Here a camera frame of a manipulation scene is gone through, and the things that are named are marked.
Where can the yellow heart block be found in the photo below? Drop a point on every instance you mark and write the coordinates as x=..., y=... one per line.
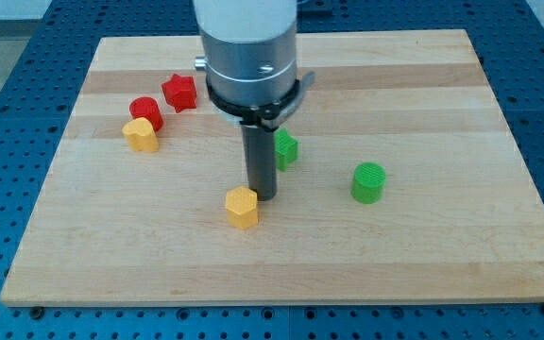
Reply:
x=140, y=136

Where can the red cylinder block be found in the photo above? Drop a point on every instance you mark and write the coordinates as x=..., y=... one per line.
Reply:
x=148, y=108

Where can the yellow hexagon block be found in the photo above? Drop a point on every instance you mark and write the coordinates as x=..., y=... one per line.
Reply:
x=241, y=205

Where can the red star block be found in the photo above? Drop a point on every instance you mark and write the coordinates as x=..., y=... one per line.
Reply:
x=180, y=92

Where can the green star block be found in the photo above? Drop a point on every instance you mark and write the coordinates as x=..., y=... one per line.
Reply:
x=286, y=147

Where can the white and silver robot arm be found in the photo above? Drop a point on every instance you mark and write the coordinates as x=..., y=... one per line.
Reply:
x=250, y=61

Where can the green cylinder block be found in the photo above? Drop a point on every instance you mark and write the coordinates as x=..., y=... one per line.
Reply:
x=368, y=182

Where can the wooden board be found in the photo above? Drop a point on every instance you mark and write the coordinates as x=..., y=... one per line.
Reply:
x=460, y=219

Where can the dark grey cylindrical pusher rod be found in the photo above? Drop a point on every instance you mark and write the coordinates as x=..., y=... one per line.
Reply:
x=260, y=157

